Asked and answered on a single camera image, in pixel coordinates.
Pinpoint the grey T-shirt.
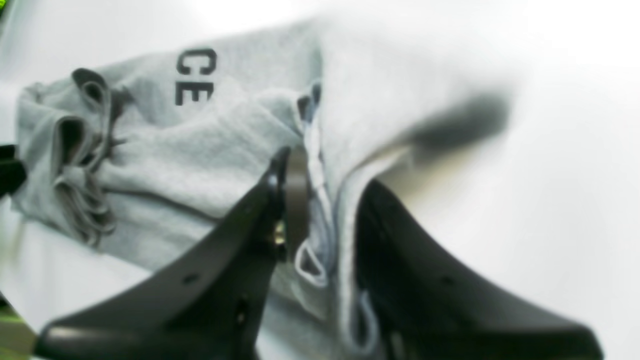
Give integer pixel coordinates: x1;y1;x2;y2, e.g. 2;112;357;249
13;18;509;360

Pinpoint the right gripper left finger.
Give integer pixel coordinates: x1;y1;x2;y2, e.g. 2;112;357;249
35;146;310;360

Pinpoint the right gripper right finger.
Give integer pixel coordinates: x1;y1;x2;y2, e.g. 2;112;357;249
356;180;604;360

